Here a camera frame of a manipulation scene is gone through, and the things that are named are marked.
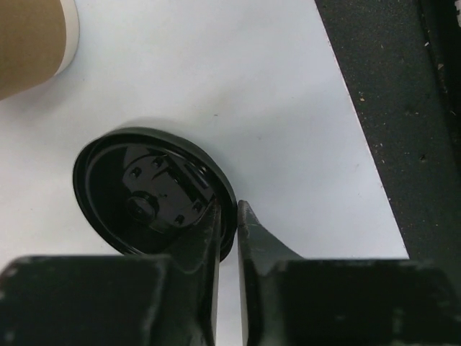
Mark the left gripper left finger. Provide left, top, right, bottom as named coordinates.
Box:
left=1, top=205, right=220, bottom=345

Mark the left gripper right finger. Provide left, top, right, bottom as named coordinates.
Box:
left=237, top=200, right=460, bottom=345

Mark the black plastic cup lid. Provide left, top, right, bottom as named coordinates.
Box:
left=73, top=127, right=237, bottom=259

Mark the brown paper coffee cup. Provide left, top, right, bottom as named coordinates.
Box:
left=1, top=0, right=80, bottom=99

